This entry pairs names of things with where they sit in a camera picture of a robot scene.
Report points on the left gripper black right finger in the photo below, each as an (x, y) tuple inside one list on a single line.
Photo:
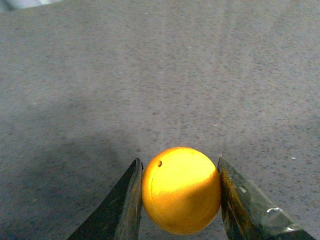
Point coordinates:
[(248, 214)]

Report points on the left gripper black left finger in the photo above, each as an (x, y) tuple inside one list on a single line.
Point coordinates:
[(118, 216)]

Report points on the yellow round button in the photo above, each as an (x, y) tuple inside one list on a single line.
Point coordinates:
[(181, 190)]

